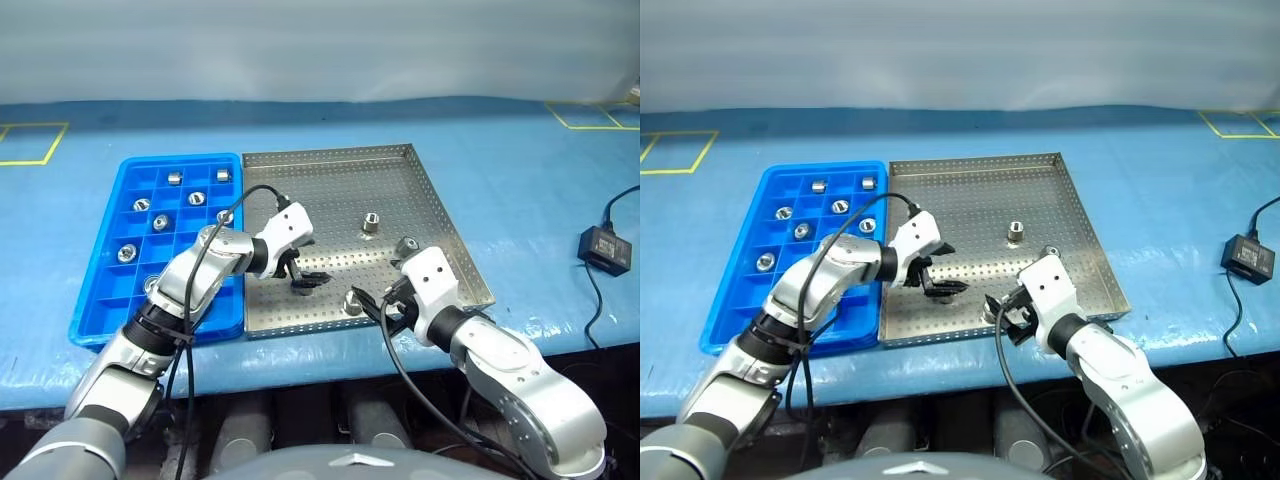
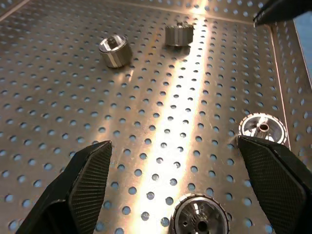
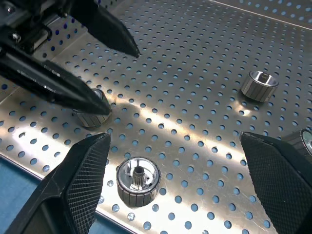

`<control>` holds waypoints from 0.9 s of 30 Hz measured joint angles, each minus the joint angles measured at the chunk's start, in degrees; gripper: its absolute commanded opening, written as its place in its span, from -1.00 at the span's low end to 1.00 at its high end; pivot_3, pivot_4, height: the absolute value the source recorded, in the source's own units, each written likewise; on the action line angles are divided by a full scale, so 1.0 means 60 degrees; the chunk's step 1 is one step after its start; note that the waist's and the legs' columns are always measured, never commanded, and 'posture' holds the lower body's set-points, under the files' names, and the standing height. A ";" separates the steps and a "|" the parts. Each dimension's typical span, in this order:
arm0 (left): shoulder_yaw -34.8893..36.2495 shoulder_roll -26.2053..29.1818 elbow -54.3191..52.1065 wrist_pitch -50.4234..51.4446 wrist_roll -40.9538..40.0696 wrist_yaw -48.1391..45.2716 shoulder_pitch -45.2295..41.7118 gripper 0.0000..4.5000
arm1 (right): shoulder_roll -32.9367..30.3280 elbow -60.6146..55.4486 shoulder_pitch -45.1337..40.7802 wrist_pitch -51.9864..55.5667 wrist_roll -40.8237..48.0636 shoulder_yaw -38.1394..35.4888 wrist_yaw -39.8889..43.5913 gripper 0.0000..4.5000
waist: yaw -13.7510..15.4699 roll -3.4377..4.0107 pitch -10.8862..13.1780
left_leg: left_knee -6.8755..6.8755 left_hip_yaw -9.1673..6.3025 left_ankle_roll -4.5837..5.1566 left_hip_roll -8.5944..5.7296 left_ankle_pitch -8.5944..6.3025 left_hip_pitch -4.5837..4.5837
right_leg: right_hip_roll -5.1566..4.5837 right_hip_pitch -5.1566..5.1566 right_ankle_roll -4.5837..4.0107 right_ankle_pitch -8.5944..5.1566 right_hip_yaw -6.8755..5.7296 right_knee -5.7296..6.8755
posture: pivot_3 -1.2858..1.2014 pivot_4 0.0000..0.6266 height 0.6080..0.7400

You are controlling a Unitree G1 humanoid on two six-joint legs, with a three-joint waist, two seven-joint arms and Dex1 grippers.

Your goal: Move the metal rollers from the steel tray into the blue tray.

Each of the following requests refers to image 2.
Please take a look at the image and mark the perforated steel tray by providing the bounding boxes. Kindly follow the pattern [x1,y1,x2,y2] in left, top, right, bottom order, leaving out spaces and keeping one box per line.
[0,0,312,234]

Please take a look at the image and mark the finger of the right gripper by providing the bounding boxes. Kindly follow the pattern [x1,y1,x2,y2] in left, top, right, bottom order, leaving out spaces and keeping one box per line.
[253,0,312,27]

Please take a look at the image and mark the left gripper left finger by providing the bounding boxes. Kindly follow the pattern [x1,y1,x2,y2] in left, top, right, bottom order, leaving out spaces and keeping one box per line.
[16,140,113,234]

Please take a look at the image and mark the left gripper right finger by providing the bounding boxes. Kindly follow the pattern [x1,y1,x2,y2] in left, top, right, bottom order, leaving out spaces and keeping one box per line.
[236,135,312,234]

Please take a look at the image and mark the ribbed metal roller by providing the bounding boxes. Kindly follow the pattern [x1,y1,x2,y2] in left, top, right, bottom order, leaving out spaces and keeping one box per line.
[238,112,291,150]
[165,21,195,47]
[98,35,134,69]
[170,193,232,234]

